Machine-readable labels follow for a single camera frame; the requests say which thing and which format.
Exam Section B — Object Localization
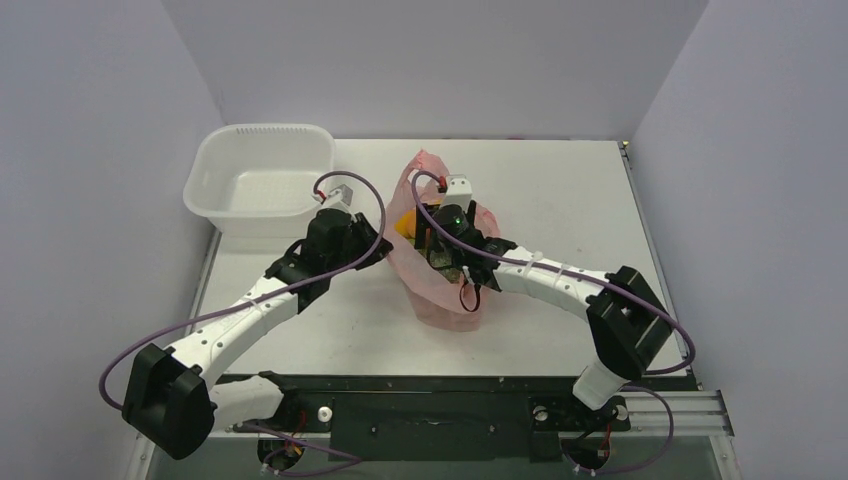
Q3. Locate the pink plastic bag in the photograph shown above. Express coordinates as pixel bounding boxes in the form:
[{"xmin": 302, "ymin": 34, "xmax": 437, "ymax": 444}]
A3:
[{"xmin": 384, "ymin": 150, "xmax": 494, "ymax": 332}]

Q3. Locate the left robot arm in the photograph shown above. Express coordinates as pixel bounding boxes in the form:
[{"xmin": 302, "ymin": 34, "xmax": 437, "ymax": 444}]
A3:
[{"xmin": 121, "ymin": 207, "xmax": 393, "ymax": 460}]

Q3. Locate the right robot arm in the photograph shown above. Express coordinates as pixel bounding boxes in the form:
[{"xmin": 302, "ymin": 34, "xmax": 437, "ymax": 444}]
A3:
[{"xmin": 418, "ymin": 205, "xmax": 674, "ymax": 427}]

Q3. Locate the white plastic basin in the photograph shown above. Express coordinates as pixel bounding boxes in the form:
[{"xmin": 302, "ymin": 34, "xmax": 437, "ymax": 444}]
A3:
[{"xmin": 183, "ymin": 123, "xmax": 336, "ymax": 238}]

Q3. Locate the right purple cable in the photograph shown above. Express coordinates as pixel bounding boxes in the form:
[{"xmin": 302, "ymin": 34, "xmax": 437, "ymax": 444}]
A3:
[{"xmin": 410, "ymin": 169, "xmax": 697, "ymax": 378}]

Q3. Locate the purple cable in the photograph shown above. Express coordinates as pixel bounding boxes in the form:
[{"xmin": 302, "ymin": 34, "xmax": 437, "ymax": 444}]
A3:
[
  {"xmin": 410, "ymin": 169, "xmax": 697, "ymax": 378},
  {"xmin": 98, "ymin": 170, "xmax": 388, "ymax": 412}
]

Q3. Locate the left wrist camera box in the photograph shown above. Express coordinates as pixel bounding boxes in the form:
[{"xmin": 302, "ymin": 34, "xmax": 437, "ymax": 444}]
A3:
[{"xmin": 322, "ymin": 184, "xmax": 353, "ymax": 214}]

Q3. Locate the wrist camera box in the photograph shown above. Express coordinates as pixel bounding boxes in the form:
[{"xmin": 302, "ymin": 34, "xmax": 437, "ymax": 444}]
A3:
[
  {"xmin": 441, "ymin": 175, "xmax": 473, "ymax": 213},
  {"xmin": 322, "ymin": 184, "xmax": 353, "ymax": 214}
]

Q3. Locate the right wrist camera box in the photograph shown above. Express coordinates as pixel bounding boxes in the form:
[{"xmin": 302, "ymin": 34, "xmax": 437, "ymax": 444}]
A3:
[{"xmin": 441, "ymin": 175, "xmax": 473, "ymax": 213}]

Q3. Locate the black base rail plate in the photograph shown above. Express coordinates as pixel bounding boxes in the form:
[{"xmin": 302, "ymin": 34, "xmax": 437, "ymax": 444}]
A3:
[{"xmin": 257, "ymin": 371, "xmax": 655, "ymax": 464}]

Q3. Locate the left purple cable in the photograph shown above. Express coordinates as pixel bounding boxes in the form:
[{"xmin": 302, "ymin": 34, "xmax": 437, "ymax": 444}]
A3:
[{"xmin": 98, "ymin": 170, "xmax": 388, "ymax": 412}]

